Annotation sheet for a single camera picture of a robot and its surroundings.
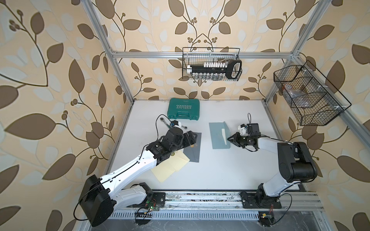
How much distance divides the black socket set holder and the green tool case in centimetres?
29

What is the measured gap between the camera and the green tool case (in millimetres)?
1079

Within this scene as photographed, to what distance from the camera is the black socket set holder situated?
834mm

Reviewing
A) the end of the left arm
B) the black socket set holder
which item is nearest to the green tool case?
the black socket set holder
